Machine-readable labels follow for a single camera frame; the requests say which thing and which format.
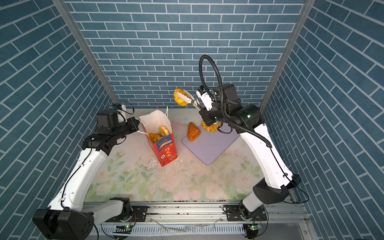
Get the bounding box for oval golden fake bread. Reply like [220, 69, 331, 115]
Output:
[149, 134, 156, 144]

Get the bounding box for round striped fake bun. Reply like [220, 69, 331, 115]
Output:
[154, 134, 163, 143]

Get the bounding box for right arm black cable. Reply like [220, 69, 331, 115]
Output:
[198, 54, 310, 205]

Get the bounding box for metal tongs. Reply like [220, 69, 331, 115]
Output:
[184, 90, 202, 110]

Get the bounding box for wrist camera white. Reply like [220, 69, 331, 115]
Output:
[196, 85, 214, 111]
[112, 103, 128, 122]

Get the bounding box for glazed fake donut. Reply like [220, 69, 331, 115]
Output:
[159, 126, 170, 137]

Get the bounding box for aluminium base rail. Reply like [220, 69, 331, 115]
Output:
[88, 201, 317, 240]

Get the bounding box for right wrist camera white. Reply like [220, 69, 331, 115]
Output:
[196, 85, 214, 111]

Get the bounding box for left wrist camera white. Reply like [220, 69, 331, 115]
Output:
[112, 103, 128, 122]

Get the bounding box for large ring-shaped fake bread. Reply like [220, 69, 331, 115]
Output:
[202, 121, 221, 132]

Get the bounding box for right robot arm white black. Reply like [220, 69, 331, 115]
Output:
[197, 84, 301, 220]

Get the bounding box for small striped fake bun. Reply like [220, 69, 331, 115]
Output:
[174, 88, 188, 107]

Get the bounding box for brown fake croissant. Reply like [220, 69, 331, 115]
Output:
[187, 123, 201, 142]

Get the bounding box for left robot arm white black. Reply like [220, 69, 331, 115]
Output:
[33, 109, 140, 240]

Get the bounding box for red white paper bag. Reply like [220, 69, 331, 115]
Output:
[139, 108, 178, 167]

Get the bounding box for lavender plastic tray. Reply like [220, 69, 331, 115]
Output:
[182, 125, 240, 166]

